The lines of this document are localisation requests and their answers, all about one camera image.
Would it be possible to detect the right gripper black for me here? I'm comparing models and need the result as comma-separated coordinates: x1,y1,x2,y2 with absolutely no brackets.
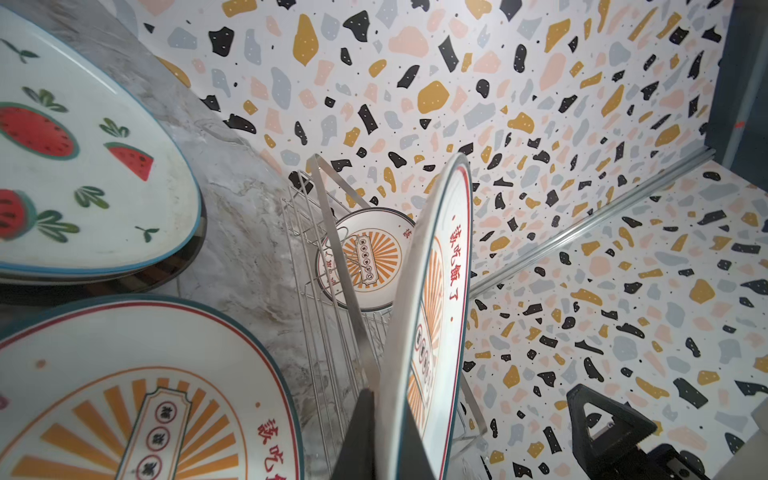
566,384,709,480

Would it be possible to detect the dark rimmed cream plate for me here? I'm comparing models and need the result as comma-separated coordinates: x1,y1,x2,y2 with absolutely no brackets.
1,200,207,306

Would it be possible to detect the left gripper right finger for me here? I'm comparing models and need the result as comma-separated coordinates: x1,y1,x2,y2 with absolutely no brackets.
398,407,435,480

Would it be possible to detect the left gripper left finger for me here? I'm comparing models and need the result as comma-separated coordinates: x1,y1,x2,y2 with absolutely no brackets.
331,388,376,480

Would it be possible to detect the orange sunburst plate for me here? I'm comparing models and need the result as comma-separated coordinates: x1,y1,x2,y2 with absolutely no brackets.
336,207,415,312

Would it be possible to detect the metal wire dish rack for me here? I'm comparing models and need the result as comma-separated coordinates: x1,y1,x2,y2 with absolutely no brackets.
282,156,488,479

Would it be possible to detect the fruit pattern blue-rim plate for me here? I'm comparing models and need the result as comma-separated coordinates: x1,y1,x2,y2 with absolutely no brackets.
1,9,202,284

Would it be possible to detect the orange pattern white plate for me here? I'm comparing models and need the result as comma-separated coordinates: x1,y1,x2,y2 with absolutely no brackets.
1,295,305,479

